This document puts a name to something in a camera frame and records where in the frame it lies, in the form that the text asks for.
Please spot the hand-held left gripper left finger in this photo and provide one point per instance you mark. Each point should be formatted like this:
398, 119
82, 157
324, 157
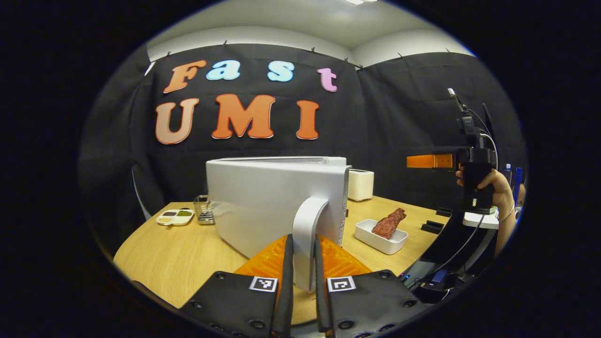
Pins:
287, 291

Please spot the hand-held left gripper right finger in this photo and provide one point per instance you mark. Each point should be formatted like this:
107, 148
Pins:
320, 291

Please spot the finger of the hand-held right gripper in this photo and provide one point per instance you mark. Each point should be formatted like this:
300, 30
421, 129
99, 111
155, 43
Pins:
427, 161

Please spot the red-brown meat piece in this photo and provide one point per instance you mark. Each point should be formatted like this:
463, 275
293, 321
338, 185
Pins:
387, 225

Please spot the white microwave oven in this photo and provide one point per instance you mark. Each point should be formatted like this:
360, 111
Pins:
263, 202

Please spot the blue plastic item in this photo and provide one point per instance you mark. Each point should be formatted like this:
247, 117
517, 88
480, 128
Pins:
518, 180
508, 173

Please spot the black plastic block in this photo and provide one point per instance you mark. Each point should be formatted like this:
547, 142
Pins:
443, 212
432, 227

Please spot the white block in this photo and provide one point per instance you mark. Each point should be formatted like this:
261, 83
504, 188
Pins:
483, 221

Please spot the black backdrop cloth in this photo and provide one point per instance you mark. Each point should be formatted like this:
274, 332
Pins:
385, 117

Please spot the white toaster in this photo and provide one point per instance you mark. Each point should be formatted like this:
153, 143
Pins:
361, 185

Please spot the white rectangular tray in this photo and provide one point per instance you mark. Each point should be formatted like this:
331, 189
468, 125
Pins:
375, 244

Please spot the white divided sauce dish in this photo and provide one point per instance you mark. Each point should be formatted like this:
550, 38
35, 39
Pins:
174, 218

